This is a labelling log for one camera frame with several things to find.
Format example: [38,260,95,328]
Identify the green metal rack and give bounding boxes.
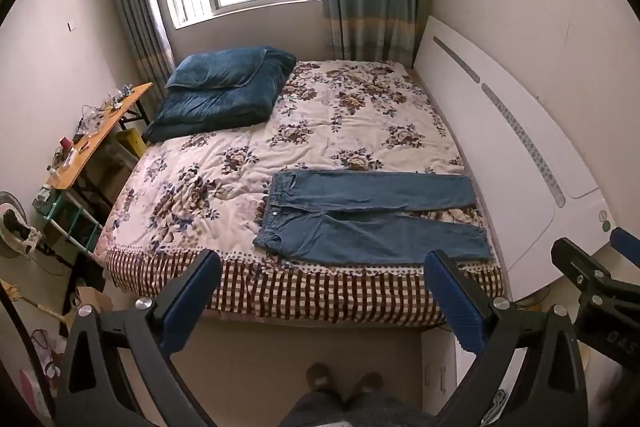
[32,186,104,254]

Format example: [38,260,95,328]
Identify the wooden stick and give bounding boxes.
[0,279,67,323]

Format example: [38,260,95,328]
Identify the white printed box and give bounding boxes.
[420,326,506,418]

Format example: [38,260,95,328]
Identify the wooden folding table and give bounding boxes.
[45,82,154,194]

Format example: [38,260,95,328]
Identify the floral blanket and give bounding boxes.
[102,59,505,325]

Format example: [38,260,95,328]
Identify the person's slipper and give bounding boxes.
[305,362,334,392]
[352,371,384,401]

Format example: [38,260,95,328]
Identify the pink bag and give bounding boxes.
[19,329,62,410]

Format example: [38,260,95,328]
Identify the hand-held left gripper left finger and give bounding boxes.
[54,249,223,427]

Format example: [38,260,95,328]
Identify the white headboard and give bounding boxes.
[412,15,620,304]

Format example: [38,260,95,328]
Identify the electric fan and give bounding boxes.
[0,190,42,264]

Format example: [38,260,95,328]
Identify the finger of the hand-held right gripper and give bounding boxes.
[551,237,615,295]
[609,227,640,267]

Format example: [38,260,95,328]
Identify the yellow stool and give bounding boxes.
[116,129,147,164]

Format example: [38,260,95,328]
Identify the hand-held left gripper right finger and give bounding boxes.
[423,249,589,427]

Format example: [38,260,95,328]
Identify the blue denim pants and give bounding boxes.
[252,170,494,266]

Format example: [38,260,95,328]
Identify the beige bed frame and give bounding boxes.
[172,311,427,418]

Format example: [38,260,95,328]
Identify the folded blue quilt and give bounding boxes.
[144,48,297,143]

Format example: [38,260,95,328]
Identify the blue pillow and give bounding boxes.
[164,47,269,90]

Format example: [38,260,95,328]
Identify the cardboard box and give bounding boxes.
[62,286,114,339]

